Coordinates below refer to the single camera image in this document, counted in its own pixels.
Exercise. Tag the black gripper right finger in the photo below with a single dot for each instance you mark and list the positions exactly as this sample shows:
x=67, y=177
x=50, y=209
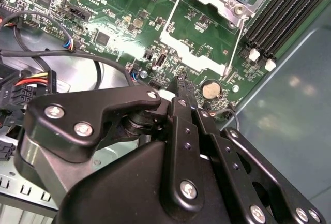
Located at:
x=225, y=143

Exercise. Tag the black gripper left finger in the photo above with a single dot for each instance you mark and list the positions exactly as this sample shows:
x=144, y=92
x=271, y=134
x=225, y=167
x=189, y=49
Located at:
x=77, y=110

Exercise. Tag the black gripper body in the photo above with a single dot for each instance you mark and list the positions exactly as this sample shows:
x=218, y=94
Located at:
x=124, y=195

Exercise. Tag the metal socket cover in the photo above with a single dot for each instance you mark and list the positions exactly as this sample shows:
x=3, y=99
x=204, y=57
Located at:
x=196, y=62

